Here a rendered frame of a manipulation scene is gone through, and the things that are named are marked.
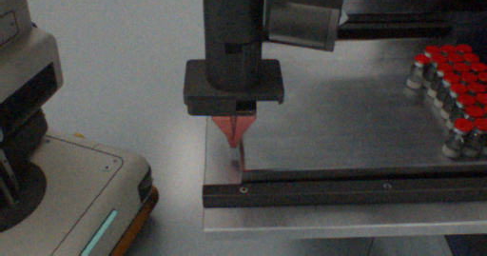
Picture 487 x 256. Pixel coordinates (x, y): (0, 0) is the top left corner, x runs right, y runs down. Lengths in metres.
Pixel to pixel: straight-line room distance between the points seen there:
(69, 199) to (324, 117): 0.91
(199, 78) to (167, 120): 1.48
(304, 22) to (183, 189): 1.33
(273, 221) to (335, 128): 0.17
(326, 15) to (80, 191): 1.08
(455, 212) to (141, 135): 1.52
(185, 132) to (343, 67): 1.25
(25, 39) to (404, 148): 0.74
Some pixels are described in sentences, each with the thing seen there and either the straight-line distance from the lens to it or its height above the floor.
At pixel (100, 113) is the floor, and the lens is 2.05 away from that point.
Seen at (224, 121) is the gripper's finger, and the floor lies 0.96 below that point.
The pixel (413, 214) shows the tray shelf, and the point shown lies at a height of 0.88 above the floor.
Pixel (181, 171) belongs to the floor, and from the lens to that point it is 1.73.
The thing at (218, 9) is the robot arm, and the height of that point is 1.09.
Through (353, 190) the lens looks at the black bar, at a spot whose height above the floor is 0.90.
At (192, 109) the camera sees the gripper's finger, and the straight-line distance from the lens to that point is 0.46.
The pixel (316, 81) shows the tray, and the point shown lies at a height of 0.88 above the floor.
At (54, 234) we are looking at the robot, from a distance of 1.30.
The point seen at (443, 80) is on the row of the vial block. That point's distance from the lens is 0.65.
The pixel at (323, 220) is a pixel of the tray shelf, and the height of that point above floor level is 0.88.
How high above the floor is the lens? 1.27
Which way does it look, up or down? 41 degrees down
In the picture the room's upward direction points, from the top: straight up
